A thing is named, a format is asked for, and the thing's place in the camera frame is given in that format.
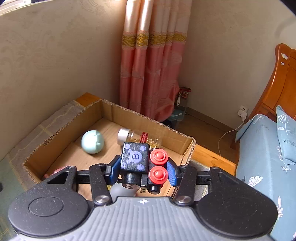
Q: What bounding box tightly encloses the green egg-shaped toy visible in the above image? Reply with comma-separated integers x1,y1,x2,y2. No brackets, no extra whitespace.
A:
81,130,105,155

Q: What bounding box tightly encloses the capsule bottle with silver cap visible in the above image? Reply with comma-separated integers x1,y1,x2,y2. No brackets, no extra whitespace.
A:
117,128,162,150

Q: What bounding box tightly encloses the black toy train block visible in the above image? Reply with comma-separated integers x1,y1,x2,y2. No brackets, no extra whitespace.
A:
120,142,170,194

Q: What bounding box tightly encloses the wooden bed headboard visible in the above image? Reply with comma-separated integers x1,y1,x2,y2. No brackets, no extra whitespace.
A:
230,43,296,150

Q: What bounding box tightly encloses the clear plastic storage box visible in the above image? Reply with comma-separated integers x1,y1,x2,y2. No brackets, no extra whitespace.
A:
167,102,188,130

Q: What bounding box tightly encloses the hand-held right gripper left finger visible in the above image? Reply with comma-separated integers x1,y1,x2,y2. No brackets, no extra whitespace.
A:
45,156,121,207

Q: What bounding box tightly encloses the white charger cable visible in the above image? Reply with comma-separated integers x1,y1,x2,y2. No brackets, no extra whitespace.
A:
218,118,246,156

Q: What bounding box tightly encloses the white wall charger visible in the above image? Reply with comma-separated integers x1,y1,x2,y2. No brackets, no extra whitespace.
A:
237,105,249,121

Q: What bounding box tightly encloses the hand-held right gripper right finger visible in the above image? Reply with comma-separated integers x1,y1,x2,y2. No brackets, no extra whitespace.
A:
166,157,236,206

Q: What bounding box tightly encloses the cardboard box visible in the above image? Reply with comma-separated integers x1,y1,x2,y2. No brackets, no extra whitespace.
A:
22,98,197,200

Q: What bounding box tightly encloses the pink curtain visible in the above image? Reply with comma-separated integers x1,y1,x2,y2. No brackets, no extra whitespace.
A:
120,0,193,122

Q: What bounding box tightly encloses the blue patterned bed sheet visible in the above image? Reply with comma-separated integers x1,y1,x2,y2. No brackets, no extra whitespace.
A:
235,113,296,241

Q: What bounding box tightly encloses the blue flower print pillow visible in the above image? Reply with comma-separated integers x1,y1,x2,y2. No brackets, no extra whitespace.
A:
276,105,296,165

